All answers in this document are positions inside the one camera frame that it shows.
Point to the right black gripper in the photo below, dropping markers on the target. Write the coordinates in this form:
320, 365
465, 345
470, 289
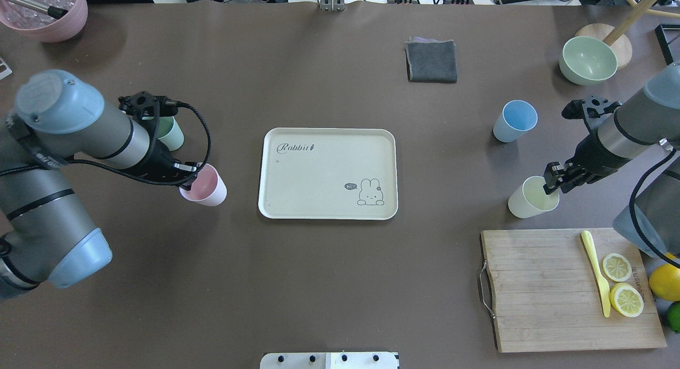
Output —
588, 161

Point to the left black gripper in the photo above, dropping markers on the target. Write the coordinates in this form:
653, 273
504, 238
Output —
158, 161

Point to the yellow cup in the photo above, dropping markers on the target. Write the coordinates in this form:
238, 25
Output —
530, 199

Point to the green cup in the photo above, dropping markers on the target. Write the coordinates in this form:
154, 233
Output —
170, 133

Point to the pink cup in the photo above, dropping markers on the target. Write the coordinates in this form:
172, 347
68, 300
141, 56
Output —
207, 188

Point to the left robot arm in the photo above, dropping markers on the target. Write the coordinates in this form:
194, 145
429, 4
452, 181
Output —
58, 120

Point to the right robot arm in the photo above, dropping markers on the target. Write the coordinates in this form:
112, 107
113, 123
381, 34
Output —
618, 133

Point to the cream rabbit tray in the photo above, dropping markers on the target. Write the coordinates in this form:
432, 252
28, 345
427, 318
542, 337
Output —
328, 174

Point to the blue cup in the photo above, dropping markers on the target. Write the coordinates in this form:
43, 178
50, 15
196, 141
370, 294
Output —
516, 118

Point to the upper lemon slice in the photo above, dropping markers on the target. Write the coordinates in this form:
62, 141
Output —
616, 267

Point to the lemon slice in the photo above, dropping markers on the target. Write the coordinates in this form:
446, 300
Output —
626, 300
616, 267

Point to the wooden cutting board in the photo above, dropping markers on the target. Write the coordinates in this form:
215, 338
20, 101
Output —
543, 296

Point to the green bowl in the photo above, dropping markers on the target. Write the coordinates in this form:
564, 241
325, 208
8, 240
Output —
587, 61

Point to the yellow plastic knife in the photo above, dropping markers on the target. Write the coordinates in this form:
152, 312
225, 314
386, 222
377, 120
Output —
602, 283

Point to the lower lemon slice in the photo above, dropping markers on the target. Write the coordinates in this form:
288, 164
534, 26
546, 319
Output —
626, 300

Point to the lower whole lemon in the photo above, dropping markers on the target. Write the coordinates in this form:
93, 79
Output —
664, 282

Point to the wooden stand with base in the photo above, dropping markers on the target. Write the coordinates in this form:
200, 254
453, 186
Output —
615, 37

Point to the gray folded cloth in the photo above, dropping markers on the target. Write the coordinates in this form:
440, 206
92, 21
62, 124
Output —
431, 61

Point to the metal plate at edge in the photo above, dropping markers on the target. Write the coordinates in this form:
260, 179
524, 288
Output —
5, 69

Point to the green lime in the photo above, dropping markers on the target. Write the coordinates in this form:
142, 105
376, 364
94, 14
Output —
673, 317

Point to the pink ice bowl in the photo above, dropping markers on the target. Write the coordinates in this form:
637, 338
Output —
41, 27

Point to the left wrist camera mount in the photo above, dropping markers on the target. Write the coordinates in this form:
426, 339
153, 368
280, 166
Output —
145, 107

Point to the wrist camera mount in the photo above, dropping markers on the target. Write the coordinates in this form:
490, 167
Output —
145, 107
593, 111

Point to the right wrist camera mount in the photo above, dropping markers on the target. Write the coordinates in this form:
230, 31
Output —
593, 111

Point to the black frame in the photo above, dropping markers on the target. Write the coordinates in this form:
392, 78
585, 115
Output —
668, 39

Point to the metal scoop handle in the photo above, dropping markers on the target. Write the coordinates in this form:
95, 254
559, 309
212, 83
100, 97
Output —
45, 9

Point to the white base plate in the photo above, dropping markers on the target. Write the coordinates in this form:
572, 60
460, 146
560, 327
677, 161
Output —
343, 359

